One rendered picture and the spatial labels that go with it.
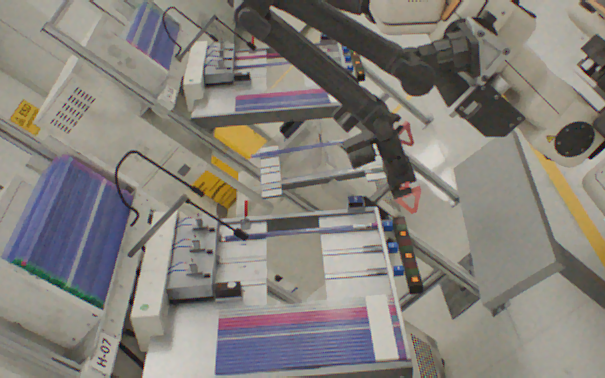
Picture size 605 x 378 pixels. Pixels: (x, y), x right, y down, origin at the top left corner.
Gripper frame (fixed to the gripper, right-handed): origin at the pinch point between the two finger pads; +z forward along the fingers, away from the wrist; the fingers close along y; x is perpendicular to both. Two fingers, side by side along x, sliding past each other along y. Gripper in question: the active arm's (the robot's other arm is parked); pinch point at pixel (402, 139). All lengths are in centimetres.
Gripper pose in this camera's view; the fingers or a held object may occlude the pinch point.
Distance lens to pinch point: 202.9
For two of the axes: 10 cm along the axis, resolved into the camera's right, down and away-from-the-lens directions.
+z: 6.7, 5.9, 4.5
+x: 6.4, -7.6, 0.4
